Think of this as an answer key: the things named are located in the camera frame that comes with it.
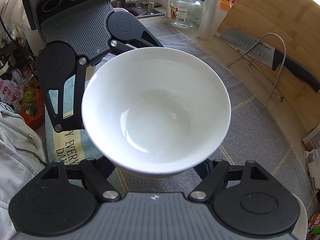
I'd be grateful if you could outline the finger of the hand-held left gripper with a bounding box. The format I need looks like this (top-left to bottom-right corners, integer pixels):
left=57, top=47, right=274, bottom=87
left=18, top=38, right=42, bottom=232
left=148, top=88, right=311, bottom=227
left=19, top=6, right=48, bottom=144
left=40, top=57, right=88, bottom=132
left=110, top=29, right=165, bottom=55

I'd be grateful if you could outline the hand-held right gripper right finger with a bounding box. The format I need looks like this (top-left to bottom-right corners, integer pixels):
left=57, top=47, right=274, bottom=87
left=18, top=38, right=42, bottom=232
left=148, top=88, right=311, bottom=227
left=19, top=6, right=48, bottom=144
left=187, top=158, right=272, bottom=202

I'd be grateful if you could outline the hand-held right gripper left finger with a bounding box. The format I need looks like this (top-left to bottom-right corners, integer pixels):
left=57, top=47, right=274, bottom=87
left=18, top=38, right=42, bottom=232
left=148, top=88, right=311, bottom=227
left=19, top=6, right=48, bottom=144
left=41, top=155, right=120, bottom=202

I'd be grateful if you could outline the white pink flower bowl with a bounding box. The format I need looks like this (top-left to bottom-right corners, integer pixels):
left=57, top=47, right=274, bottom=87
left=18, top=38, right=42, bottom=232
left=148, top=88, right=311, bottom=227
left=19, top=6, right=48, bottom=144
left=82, top=47, right=231, bottom=178

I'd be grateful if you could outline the white round plate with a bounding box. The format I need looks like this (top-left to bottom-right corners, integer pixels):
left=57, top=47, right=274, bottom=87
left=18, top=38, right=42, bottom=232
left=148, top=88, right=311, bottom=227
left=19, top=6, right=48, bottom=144
left=291, top=195, right=309, bottom=240

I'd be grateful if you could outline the steel sink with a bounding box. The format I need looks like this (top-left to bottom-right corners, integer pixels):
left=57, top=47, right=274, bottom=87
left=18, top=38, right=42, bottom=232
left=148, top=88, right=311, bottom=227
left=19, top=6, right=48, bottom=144
left=110, top=0, right=165, bottom=18

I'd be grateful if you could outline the orange plastic bag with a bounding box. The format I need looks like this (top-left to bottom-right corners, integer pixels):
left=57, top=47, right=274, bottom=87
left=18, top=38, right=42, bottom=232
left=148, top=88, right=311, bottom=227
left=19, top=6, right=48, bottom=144
left=19, top=87, right=45, bottom=130

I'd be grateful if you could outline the glass jar yellow lid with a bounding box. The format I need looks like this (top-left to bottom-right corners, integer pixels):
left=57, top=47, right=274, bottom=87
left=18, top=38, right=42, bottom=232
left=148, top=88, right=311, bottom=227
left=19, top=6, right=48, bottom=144
left=169, top=0, right=205, bottom=28

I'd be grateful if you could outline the grey checked mat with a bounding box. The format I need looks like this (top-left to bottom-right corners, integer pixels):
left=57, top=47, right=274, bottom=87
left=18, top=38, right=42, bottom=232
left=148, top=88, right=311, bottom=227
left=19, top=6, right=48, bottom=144
left=45, top=21, right=312, bottom=205

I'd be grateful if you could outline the clear plastic cup stack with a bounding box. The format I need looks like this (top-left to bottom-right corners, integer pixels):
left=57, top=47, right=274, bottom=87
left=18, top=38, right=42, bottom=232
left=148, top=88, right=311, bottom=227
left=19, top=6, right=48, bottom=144
left=200, top=0, right=223, bottom=40

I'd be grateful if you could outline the person's white jacket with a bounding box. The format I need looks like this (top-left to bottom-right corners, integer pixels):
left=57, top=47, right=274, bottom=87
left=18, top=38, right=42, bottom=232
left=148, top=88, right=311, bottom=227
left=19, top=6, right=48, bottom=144
left=0, top=102, right=48, bottom=240

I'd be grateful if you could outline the clear white printed bag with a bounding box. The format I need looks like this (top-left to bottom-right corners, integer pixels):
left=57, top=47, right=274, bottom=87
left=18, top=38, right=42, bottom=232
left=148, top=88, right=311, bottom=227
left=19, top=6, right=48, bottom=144
left=304, top=149, right=320, bottom=190

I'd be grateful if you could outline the white orange printed bag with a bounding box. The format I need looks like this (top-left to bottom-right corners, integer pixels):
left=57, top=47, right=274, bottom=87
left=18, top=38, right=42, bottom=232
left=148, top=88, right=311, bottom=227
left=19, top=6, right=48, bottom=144
left=301, top=127, right=320, bottom=150

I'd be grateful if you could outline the green lid sauce jar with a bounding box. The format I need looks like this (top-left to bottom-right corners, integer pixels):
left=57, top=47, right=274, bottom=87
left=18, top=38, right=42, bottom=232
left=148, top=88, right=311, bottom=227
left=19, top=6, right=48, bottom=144
left=306, top=212, right=320, bottom=240

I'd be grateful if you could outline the bamboo cutting board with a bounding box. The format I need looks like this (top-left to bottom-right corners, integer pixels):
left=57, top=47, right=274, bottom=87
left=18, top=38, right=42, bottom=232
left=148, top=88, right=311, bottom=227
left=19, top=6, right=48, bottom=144
left=216, top=0, right=320, bottom=140

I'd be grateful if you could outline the metal wire rack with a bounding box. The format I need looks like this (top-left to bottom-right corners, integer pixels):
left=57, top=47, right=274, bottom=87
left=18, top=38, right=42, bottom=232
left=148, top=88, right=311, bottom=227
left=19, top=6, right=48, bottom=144
left=227, top=32, right=287, bottom=105

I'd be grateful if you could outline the black handled kitchen knife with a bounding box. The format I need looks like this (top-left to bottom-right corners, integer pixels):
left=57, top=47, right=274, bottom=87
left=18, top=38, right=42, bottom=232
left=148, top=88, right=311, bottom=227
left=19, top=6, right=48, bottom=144
left=219, top=29, right=320, bottom=93

